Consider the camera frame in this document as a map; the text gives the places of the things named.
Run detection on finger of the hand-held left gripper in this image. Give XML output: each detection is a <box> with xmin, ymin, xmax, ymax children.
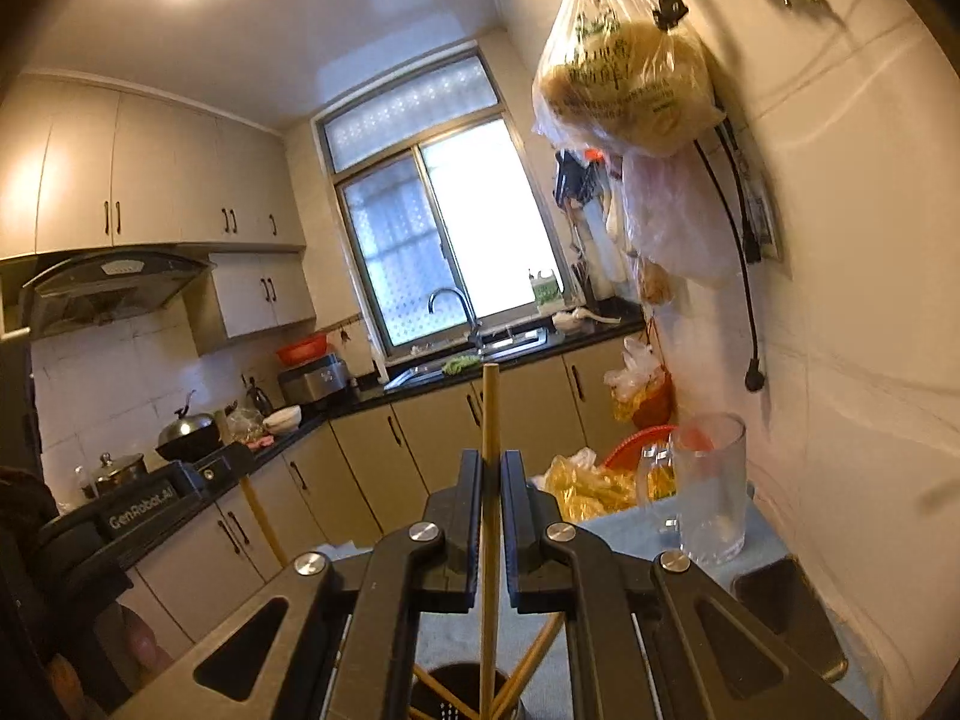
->
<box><xmin>174</xmin><ymin>441</ymin><xmax>256</xmax><ymax>502</ymax></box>

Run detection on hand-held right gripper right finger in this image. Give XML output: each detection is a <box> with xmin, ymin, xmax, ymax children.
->
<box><xmin>501</xmin><ymin>448</ymin><xmax>863</xmax><ymax>720</ymax></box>

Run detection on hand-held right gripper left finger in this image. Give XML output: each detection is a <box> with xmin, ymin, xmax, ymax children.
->
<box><xmin>109</xmin><ymin>448</ymin><xmax>485</xmax><ymax>720</ymax></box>

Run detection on single wooden chopstick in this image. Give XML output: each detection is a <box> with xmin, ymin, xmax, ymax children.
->
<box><xmin>477</xmin><ymin>364</ymin><xmax>502</xmax><ymax>720</ymax></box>
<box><xmin>214</xmin><ymin>411</ymin><xmax>290</xmax><ymax>569</ymax></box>

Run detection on pile of wooden chopsticks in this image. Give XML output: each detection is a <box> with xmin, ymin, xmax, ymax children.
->
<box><xmin>409</xmin><ymin>611</ymin><xmax>567</xmax><ymax>720</ymax></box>

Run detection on black chopstick holder cup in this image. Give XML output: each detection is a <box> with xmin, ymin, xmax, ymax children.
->
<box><xmin>409</xmin><ymin>661</ymin><xmax>530</xmax><ymax>720</ymax></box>

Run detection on hanging kitchen utensils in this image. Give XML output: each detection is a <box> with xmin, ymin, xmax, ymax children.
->
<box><xmin>555</xmin><ymin>146</ymin><xmax>623</xmax><ymax>211</ymax></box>

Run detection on person's left hand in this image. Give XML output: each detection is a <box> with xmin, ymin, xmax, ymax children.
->
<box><xmin>120</xmin><ymin>604</ymin><xmax>175</xmax><ymax>691</ymax></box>

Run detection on clear plastic bag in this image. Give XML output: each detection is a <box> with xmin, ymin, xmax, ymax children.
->
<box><xmin>225</xmin><ymin>405</ymin><xmax>265</xmax><ymax>442</ymax></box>

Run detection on steel pot with lid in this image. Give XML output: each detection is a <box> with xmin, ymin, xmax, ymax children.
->
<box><xmin>88</xmin><ymin>451</ymin><xmax>147</xmax><ymax>496</ymax></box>

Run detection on black wok with lid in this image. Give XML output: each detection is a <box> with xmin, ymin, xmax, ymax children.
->
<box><xmin>155</xmin><ymin>390</ymin><xmax>226</xmax><ymax>462</ymax></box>

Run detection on yellow plastic bag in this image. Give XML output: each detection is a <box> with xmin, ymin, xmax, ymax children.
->
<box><xmin>544</xmin><ymin>448</ymin><xmax>676</xmax><ymax>522</ymax></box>

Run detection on beige base cabinets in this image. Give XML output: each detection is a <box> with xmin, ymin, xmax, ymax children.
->
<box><xmin>124</xmin><ymin>349</ymin><xmax>653</xmax><ymax>668</ymax></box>

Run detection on blue tablecloth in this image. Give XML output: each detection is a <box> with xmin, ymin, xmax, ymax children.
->
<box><xmin>315</xmin><ymin>491</ymin><xmax>882</xmax><ymax>720</ymax></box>

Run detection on silver kitchen appliance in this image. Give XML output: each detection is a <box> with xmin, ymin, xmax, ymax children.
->
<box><xmin>277</xmin><ymin>354</ymin><xmax>353</xmax><ymax>406</ymax></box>

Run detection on red plastic basket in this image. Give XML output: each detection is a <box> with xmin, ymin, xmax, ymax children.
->
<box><xmin>600</xmin><ymin>424</ymin><xmax>676</xmax><ymax>470</ymax></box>

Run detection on red plastic basin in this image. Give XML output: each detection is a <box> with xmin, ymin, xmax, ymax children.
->
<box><xmin>275</xmin><ymin>334</ymin><xmax>331</xmax><ymax>365</ymax></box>

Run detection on steel sink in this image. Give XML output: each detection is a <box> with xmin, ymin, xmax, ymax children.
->
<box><xmin>384</xmin><ymin>330</ymin><xmax>552</xmax><ymax>391</ymax></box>

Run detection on clear glass mug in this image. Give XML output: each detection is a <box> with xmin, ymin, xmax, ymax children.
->
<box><xmin>637</xmin><ymin>412</ymin><xmax>749</xmax><ymax>567</ymax></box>

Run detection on chrome faucet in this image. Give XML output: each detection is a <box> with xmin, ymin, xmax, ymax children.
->
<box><xmin>427</xmin><ymin>287</ymin><xmax>485</xmax><ymax>350</ymax></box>

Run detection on black range hood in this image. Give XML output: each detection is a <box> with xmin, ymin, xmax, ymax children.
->
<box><xmin>19</xmin><ymin>251</ymin><xmax>215</xmax><ymax>338</ymax></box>

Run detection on white bowl with spoon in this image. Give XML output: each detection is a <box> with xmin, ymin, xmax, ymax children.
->
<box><xmin>551</xmin><ymin>306</ymin><xmax>623</xmax><ymax>332</ymax></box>

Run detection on green detergent bottle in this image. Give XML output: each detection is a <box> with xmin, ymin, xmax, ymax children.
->
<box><xmin>529</xmin><ymin>268</ymin><xmax>563</xmax><ymax>316</ymax></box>

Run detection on small hanging brown bag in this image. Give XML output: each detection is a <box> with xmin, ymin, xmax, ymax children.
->
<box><xmin>637</xmin><ymin>259</ymin><xmax>674</xmax><ymax>306</ymax></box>

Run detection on black smartphone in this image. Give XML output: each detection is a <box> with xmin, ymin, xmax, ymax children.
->
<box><xmin>731</xmin><ymin>555</ymin><xmax>848</xmax><ymax>683</ymax></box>

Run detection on kitchen window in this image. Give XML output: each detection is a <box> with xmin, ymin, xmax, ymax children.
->
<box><xmin>311</xmin><ymin>41</ymin><xmax>571</xmax><ymax>361</ymax></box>

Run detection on hanging pinkish plastic bag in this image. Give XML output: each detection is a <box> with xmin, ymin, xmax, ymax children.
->
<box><xmin>621</xmin><ymin>150</ymin><xmax>743</xmax><ymax>286</ymax></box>

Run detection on hanging bag with yellow contents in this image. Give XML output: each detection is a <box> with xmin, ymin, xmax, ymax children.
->
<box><xmin>531</xmin><ymin>0</ymin><xmax>725</xmax><ymax>158</ymax></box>

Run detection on small beige wall cabinet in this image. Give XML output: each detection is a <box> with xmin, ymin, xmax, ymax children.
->
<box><xmin>187</xmin><ymin>246</ymin><xmax>316</xmax><ymax>357</ymax></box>

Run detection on black cable with plug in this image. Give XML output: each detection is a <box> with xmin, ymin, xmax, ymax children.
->
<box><xmin>694</xmin><ymin>124</ymin><xmax>767</xmax><ymax>395</ymax></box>

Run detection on beige wall cabinets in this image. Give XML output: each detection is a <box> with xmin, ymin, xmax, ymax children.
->
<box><xmin>0</xmin><ymin>71</ymin><xmax>308</xmax><ymax>260</ymax></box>

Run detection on wall socket panel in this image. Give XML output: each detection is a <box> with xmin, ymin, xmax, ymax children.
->
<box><xmin>731</xmin><ymin>120</ymin><xmax>785</xmax><ymax>263</ymax></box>

